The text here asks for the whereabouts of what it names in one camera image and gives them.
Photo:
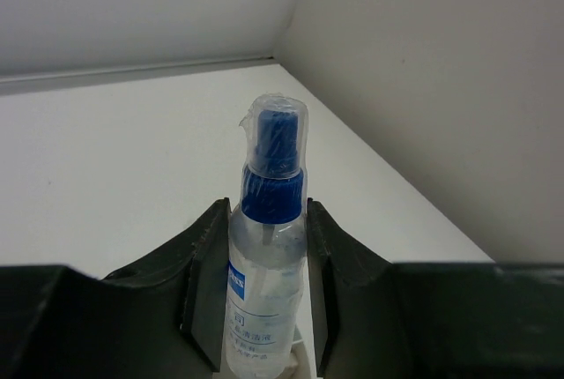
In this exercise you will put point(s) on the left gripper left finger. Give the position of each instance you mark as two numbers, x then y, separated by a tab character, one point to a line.
175	298

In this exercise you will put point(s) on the aluminium frame rail back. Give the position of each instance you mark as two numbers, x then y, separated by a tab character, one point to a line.
57	80

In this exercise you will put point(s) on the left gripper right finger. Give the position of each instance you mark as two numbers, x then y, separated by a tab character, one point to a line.
353	308

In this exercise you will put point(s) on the clear blue-cap bottle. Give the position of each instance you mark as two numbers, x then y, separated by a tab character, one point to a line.
267	239

